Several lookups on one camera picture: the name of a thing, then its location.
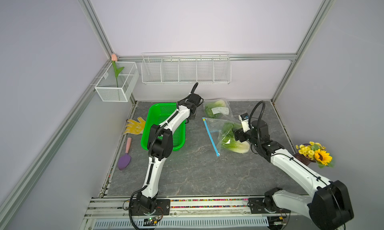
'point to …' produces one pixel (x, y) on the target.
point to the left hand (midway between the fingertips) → (186, 114)
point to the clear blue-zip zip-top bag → (221, 134)
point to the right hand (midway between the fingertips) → (239, 125)
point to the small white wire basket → (106, 86)
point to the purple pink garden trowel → (124, 160)
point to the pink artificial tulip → (117, 71)
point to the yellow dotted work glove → (135, 127)
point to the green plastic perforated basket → (155, 114)
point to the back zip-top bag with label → (219, 108)
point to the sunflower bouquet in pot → (313, 152)
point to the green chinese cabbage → (228, 140)
